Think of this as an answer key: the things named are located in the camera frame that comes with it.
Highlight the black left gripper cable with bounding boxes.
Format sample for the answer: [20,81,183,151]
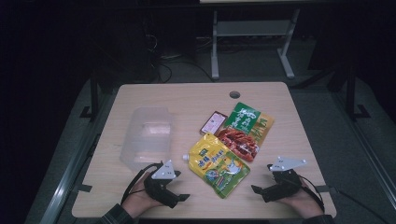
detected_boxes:
[120,162,163,205]

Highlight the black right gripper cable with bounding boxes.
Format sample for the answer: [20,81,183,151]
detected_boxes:
[298,175,326,213]

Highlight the person's left hand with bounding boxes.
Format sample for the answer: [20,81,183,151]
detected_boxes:
[121,172,163,218]

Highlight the yellow spouted pouch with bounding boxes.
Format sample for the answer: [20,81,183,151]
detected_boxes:
[181,133,251,200]

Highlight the black metal stand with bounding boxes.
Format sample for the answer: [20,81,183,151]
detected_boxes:
[342,64,372,122]
[78,77,101,122]

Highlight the black floor cables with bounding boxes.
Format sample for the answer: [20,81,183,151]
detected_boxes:
[148,34,217,84]

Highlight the person's right hand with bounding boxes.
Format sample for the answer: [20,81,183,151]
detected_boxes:
[278,183,324,218]

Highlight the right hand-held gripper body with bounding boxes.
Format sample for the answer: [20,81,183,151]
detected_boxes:
[262,156,307,203]

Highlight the green and red food packet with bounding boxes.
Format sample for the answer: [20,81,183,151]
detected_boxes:
[216,102,276,163]

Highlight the clear plastic storage container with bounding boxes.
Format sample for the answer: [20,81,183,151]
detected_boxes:
[120,106,175,172]

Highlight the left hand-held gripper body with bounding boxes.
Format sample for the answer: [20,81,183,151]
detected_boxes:
[143,160,181,209]

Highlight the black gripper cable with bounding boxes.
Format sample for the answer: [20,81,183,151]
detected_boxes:
[298,175,326,213]
[120,162,163,205]

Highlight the white metal table frame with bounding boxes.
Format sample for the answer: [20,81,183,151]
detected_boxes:
[199,0,302,80]

